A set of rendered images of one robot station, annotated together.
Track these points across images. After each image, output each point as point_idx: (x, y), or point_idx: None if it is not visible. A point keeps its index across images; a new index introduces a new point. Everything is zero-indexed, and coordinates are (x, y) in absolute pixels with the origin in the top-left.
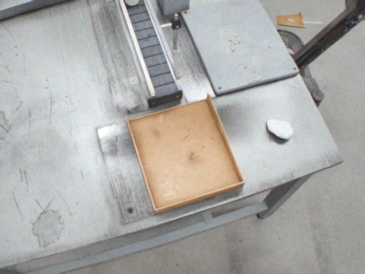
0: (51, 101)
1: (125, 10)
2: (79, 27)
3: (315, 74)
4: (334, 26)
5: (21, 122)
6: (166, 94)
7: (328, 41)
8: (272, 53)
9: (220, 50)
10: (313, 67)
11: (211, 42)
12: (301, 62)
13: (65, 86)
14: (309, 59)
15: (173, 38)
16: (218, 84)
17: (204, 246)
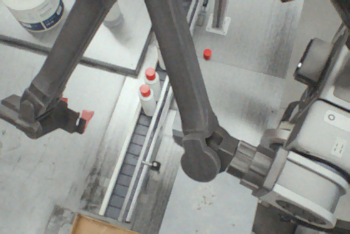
0: (40, 159)
1: (134, 121)
2: (102, 103)
3: (344, 215)
4: (342, 227)
5: (8, 162)
6: (114, 218)
7: (332, 231)
8: (231, 232)
9: (189, 201)
10: (346, 207)
11: (187, 188)
12: (301, 221)
13: (58, 153)
14: (308, 226)
15: (163, 162)
16: (163, 232)
17: None
